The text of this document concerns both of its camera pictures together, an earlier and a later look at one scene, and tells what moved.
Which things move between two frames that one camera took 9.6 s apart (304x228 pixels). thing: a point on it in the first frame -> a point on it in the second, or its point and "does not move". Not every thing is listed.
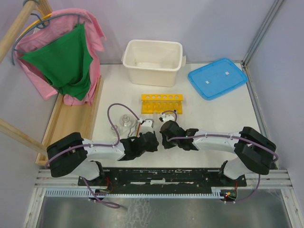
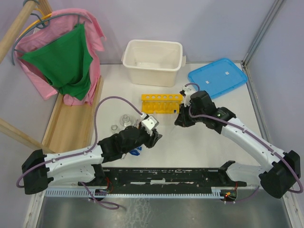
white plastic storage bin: x=153 y=62 does not move
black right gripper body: x=168 y=144 -> x=192 y=116
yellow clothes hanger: x=33 y=23 does not move
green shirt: x=65 y=62 does not move
